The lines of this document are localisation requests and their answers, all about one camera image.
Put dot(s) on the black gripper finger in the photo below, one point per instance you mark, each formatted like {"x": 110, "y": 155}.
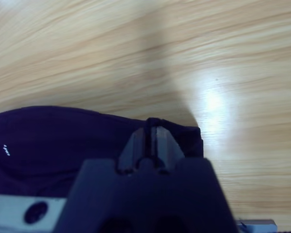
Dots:
{"x": 168, "y": 150}
{"x": 133, "y": 150}

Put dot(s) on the black polo shirt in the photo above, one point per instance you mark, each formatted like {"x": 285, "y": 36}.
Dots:
{"x": 63, "y": 145}

